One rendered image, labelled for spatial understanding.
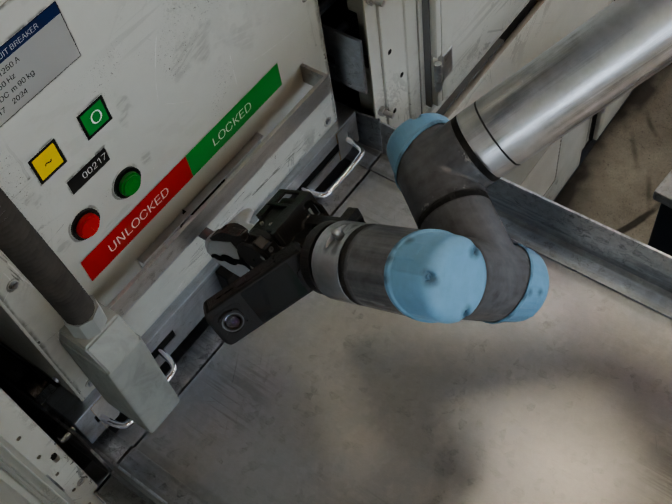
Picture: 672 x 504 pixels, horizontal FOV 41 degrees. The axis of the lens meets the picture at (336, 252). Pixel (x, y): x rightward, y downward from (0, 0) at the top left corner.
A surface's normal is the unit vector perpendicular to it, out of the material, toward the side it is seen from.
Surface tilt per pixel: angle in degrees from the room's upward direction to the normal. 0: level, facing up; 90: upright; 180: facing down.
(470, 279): 60
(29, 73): 90
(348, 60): 90
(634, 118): 0
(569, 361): 0
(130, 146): 90
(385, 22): 90
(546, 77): 33
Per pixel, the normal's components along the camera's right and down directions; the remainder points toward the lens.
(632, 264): -0.58, 0.71
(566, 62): -0.54, -0.18
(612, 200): -0.11, -0.55
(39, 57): 0.80, 0.44
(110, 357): 0.65, 0.11
